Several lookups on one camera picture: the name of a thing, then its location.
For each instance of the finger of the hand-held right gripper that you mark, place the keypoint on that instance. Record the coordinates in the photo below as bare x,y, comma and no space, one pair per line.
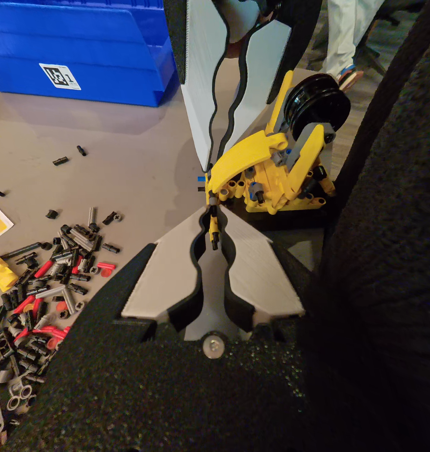
264,63
201,70

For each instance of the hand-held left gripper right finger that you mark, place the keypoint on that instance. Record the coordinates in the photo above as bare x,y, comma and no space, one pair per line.
264,279

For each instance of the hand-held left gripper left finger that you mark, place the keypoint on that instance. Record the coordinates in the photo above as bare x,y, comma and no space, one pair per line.
158,282

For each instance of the yellow curved panel with axle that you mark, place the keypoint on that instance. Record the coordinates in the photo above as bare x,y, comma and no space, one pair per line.
243,155

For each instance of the yellow brick vehicle model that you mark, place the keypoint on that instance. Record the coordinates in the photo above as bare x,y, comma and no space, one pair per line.
308,152

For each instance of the pile of black red pins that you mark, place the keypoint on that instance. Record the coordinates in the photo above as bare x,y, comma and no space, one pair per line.
77,240

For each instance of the blue plastic bin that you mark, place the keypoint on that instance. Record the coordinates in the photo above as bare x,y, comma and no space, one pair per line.
77,35

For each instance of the black chair base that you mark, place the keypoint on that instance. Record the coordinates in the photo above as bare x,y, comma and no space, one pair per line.
372,53

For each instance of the small black bush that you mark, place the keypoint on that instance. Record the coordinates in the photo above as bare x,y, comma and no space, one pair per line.
51,214

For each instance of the black connector pin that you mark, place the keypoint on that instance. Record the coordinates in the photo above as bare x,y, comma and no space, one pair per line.
60,161
81,150

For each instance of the person's black knit sweater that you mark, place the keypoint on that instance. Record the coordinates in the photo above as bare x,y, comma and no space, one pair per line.
395,212

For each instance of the yellow wedge brick piece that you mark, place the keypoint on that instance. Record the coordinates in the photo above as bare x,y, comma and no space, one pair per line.
1,272

